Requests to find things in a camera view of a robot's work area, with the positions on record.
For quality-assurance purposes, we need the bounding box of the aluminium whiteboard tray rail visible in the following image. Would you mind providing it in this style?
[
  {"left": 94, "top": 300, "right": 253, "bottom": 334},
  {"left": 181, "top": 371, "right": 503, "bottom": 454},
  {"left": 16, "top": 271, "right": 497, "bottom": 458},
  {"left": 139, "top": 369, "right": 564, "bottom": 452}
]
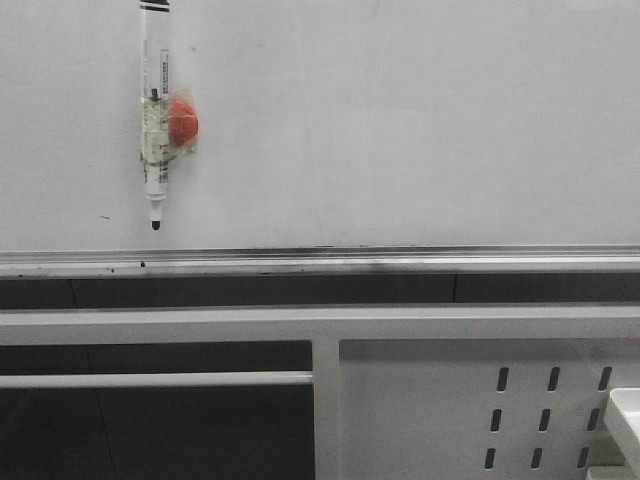
[{"left": 1, "top": 245, "right": 639, "bottom": 279}]

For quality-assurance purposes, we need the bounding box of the white metal pegboard stand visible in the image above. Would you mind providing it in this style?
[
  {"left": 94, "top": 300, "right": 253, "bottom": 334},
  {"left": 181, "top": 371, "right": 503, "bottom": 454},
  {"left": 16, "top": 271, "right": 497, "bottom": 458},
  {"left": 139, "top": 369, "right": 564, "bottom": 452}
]
[{"left": 1, "top": 305, "right": 639, "bottom": 479}]

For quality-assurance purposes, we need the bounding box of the red round magnet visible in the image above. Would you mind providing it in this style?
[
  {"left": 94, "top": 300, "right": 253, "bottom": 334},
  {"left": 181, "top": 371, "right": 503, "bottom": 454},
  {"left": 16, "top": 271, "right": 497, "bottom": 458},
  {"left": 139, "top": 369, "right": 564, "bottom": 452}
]
[{"left": 169, "top": 97, "right": 199, "bottom": 148}]

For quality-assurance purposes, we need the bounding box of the white plastic lower tray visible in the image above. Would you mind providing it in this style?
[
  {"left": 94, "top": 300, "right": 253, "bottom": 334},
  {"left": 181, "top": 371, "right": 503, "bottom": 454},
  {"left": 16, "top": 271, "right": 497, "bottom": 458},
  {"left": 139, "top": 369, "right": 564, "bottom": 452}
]
[{"left": 586, "top": 466, "right": 639, "bottom": 480}]

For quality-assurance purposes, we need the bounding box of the white plastic upper tray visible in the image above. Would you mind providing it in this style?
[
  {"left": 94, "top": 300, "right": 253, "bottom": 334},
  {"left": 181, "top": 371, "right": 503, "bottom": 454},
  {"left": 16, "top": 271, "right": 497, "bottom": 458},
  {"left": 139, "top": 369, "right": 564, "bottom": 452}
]
[{"left": 603, "top": 388, "right": 640, "bottom": 466}]

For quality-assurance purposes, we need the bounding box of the white whiteboard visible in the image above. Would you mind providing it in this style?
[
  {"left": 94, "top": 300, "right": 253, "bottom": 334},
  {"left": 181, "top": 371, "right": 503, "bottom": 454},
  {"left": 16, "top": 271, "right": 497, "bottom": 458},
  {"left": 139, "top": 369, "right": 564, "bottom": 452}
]
[{"left": 1, "top": 1, "right": 639, "bottom": 252}]

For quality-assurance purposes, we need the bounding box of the white plastic tray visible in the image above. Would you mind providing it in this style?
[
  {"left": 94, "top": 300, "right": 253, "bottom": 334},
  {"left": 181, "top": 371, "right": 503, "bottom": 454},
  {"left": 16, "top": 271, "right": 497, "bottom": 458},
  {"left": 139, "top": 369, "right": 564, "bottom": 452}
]
[
  {"left": 586, "top": 466, "right": 639, "bottom": 480},
  {"left": 603, "top": 388, "right": 640, "bottom": 466}
]

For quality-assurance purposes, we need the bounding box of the white whiteboard marker black tip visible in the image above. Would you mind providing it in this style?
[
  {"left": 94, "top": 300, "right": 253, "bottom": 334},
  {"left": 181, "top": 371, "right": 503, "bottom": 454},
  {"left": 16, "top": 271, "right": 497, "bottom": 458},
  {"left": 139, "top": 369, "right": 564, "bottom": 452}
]
[{"left": 139, "top": 1, "right": 171, "bottom": 231}]

